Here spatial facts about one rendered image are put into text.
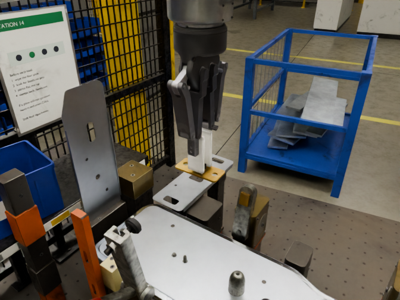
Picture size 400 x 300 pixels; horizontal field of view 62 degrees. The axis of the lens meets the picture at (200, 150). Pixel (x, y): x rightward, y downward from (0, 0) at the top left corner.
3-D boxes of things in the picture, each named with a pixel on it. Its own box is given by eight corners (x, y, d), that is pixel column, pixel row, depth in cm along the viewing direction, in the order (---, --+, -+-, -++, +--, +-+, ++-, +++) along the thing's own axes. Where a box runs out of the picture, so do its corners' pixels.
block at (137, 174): (161, 258, 111) (152, 167, 92) (144, 274, 105) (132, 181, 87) (143, 247, 115) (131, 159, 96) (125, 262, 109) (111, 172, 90)
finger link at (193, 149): (199, 126, 52) (188, 133, 50) (199, 154, 54) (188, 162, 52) (191, 124, 53) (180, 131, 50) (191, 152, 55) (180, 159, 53)
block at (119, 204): (137, 275, 104) (125, 201, 89) (108, 305, 96) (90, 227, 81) (130, 271, 106) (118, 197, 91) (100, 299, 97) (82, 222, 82)
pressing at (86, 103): (122, 200, 90) (103, 78, 72) (88, 225, 81) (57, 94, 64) (120, 199, 90) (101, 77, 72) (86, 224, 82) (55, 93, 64)
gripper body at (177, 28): (206, 30, 41) (206, 101, 45) (238, 19, 47) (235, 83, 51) (159, 24, 44) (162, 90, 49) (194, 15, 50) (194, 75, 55)
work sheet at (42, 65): (86, 109, 106) (66, 4, 90) (19, 137, 90) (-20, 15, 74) (82, 108, 107) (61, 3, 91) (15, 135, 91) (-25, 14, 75)
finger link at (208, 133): (194, 127, 55) (197, 125, 56) (195, 162, 59) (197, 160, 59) (210, 132, 54) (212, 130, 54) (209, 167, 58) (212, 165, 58)
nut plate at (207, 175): (226, 172, 57) (226, 166, 57) (215, 183, 55) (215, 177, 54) (186, 158, 61) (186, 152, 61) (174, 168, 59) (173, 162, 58)
